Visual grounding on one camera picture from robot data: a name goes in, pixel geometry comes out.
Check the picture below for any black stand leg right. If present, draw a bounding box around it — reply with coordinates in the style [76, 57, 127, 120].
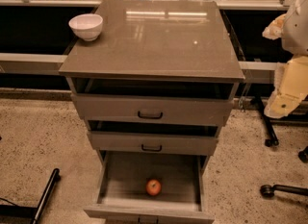
[250, 96, 279, 147]

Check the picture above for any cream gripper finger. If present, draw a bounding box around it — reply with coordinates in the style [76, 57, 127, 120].
[262, 13, 286, 40]

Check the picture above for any white ceramic bowl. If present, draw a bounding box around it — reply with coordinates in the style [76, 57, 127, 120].
[68, 13, 103, 41]

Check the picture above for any grey middle drawer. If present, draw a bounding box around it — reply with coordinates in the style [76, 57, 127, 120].
[88, 121, 219, 156]

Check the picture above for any black stand leg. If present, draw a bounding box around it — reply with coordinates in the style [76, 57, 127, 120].
[250, 96, 279, 147]
[30, 168, 61, 224]

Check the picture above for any grey top drawer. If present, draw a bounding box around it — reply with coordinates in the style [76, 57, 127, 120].
[68, 77, 237, 126]

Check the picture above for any black stand leg left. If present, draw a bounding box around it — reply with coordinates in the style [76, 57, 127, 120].
[30, 168, 61, 224]

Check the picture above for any grey bottom drawer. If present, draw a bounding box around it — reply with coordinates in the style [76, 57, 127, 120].
[85, 152, 214, 224]

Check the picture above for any grey drawer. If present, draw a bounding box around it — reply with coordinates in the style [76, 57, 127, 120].
[85, 152, 214, 224]
[88, 121, 219, 156]
[68, 77, 237, 126]

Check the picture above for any grey drawer cabinet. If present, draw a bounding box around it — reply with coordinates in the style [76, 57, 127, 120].
[58, 0, 246, 224]

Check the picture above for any red apple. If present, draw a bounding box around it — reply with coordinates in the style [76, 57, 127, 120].
[145, 179, 162, 196]

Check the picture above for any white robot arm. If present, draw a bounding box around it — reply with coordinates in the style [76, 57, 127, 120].
[262, 0, 308, 119]

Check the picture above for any black caster wheel far right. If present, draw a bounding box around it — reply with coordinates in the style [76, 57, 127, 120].
[298, 146, 308, 163]

